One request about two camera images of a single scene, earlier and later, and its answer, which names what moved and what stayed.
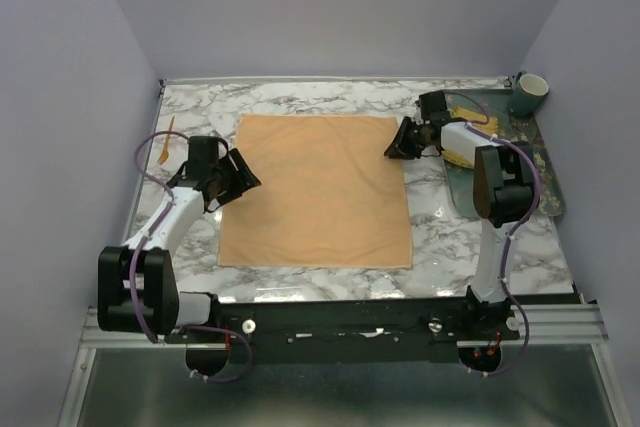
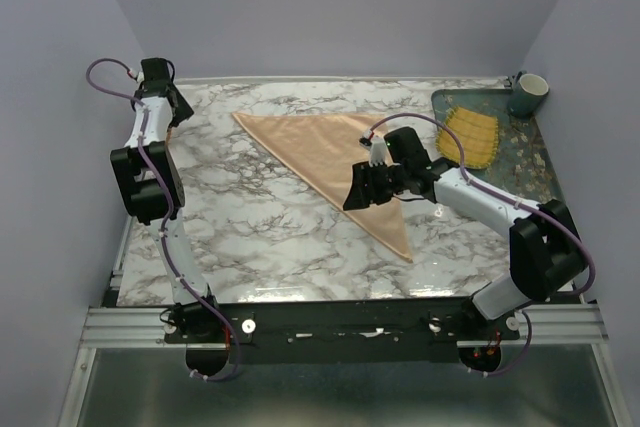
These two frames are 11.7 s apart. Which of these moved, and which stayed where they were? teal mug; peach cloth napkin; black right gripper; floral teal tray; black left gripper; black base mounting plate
Moved: black right gripper; peach cloth napkin; black left gripper
Stayed: teal mug; floral teal tray; black base mounting plate
